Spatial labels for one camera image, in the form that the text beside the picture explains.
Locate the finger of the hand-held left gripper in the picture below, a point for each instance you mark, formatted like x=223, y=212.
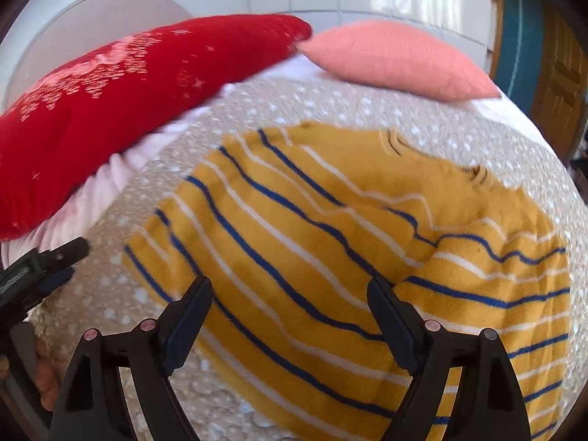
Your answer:
x=57, y=280
x=69, y=250

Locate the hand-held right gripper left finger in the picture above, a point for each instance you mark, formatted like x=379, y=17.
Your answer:
x=183, y=330

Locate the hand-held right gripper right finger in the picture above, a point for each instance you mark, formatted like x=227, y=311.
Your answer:
x=390, y=326

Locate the yellow striped sweater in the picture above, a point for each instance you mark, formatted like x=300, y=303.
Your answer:
x=321, y=248

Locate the person's left hand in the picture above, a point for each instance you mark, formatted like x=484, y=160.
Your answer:
x=46, y=372

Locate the beige dotted blanket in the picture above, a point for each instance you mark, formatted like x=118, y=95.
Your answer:
x=151, y=183

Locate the red pillow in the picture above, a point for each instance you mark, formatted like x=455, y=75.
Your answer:
x=115, y=115

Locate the grey rounded headboard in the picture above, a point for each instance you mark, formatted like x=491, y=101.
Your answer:
x=92, y=23

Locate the pink pillow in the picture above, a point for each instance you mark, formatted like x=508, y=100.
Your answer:
x=399, y=59

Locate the wooden door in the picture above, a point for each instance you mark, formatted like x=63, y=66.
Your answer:
x=562, y=82

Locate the teal panel with white stripe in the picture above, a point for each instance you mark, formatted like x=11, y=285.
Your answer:
x=519, y=46

